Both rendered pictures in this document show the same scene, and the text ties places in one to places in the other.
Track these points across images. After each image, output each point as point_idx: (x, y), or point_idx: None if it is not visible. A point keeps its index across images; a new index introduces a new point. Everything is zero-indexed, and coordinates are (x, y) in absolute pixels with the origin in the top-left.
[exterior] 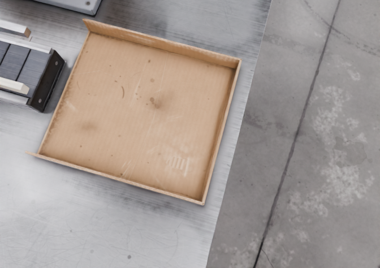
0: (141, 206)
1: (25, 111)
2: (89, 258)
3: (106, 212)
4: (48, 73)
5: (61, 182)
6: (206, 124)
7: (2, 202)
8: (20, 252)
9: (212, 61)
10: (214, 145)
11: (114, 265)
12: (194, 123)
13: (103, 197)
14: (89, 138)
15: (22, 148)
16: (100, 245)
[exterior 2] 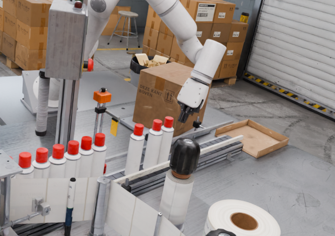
0: (282, 151)
1: (238, 154)
2: (295, 163)
3: (282, 156)
4: None
5: (268, 158)
6: (262, 134)
7: (269, 168)
8: (288, 171)
9: (242, 125)
10: (269, 136)
11: (299, 161)
12: (260, 135)
13: (277, 155)
14: (255, 149)
15: (252, 159)
16: (292, 160)
